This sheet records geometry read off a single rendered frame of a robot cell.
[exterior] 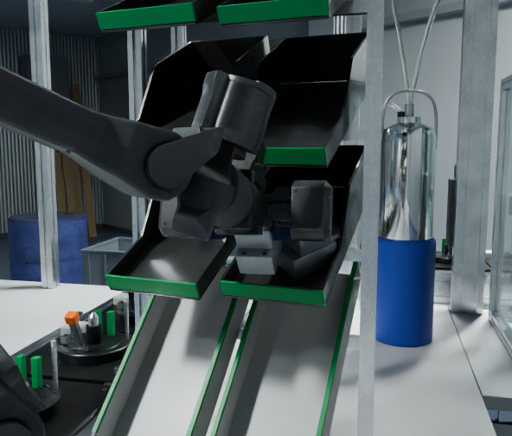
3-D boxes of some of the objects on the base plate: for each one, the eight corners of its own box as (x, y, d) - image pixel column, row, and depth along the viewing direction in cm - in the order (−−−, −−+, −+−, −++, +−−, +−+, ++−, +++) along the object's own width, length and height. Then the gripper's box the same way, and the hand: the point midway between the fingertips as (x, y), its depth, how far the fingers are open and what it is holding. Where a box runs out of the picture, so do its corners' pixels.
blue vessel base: (434, 349, 144) (438, 243, 141) (371, 345, 148) (374, 241, 144) (430, 330, 160) (433, 234, 156) (372, 326, 163) (374, 232, 159)
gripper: (131, 227, 57) (189, 246, 72) (319, 230, 52) (339, 249, 67) (137, 166, 58) (193, 197, 73) (322, 163, 53) (341, 197, 68)
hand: (256, 217), depth 67 cm, fingers closed on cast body, 4 cm apart
